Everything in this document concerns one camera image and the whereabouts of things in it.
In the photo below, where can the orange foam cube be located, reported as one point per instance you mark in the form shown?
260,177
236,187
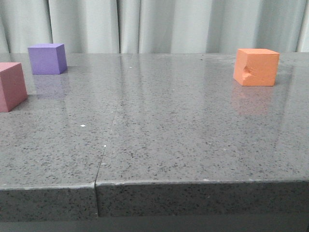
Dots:
256,67

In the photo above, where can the grey-white pleated curtain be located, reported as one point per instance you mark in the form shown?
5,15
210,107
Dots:
155,26

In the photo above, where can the purple foam cube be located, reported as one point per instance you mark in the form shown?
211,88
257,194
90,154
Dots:
48,58

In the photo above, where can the pink foam cube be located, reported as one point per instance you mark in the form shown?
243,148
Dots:
12,85

